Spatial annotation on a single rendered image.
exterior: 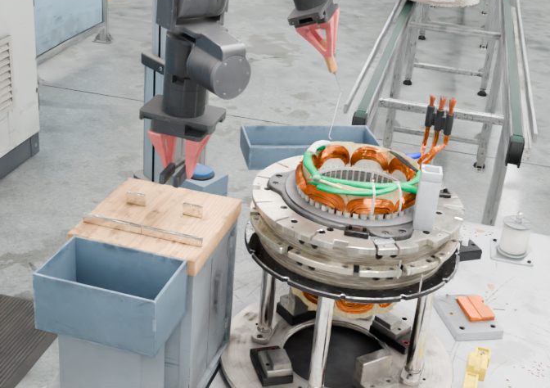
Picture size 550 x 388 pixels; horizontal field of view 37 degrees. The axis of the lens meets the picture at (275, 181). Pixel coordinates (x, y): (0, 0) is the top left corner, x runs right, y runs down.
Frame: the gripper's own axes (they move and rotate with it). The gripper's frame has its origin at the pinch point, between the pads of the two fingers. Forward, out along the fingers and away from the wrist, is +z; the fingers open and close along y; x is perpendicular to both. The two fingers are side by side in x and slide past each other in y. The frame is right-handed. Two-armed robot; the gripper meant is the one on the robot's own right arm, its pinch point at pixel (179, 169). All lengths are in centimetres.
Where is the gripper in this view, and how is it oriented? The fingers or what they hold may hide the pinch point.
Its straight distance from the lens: 113.0
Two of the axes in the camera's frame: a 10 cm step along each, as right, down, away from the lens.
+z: -1.1, 8.8, 4.6
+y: 9.6, 2.2, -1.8
